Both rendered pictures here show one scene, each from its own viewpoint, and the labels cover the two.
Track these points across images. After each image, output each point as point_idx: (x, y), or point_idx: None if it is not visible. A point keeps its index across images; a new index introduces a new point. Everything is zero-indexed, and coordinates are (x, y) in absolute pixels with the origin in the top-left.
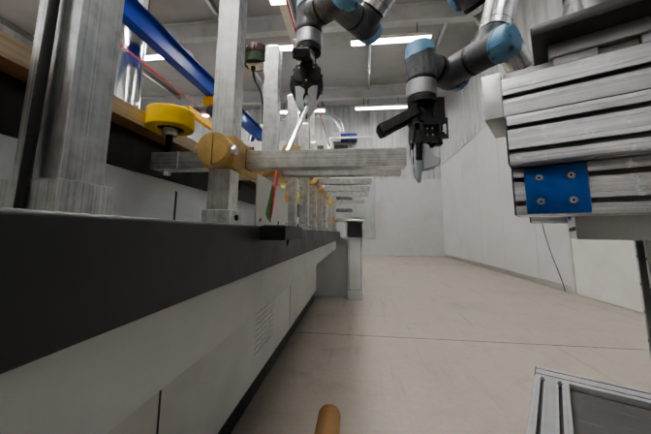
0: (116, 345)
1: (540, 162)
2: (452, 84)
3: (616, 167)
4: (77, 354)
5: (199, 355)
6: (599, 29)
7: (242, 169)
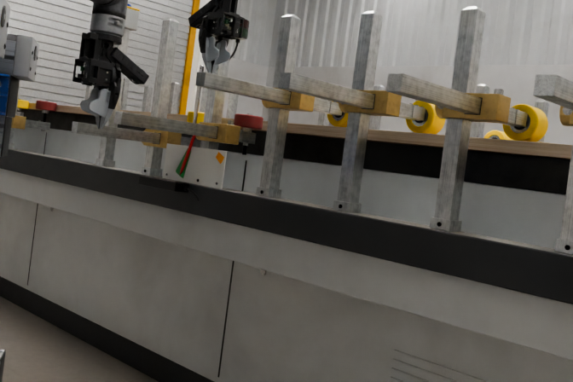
0: (112, 202)
1: None
2: None
3: None
4: (106, 199)
5: (136, 229)
6: None
7: (150, 144)
